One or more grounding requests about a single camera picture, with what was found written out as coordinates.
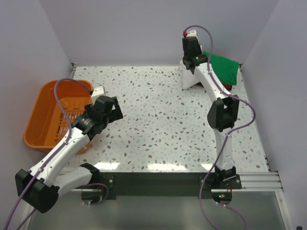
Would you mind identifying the white t shirt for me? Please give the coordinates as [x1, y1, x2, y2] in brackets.
[180, 60, 204, 90]

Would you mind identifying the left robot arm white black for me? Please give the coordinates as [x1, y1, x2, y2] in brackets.
[15, 95, 123, 213]

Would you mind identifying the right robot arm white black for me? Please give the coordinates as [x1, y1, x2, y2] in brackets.
[180, 35, 239, 188]

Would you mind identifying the green folded t shirt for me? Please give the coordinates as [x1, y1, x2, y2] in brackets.
[210, 55, 239, 86]

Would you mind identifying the orange plastic basket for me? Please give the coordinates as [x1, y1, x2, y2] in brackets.
[24, 80, 93, 153]

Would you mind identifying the red folded t shirt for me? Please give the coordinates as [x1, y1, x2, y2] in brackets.
[196, 82, 232, 91]

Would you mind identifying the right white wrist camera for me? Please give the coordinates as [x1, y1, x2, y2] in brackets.
[183, 30, 202, 48]

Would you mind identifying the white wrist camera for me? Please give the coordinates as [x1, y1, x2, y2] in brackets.
[183, 30, 202, 48]
[91, 86, 106, 100]

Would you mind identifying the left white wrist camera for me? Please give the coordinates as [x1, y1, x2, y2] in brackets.
[91, 86, 106, 100]

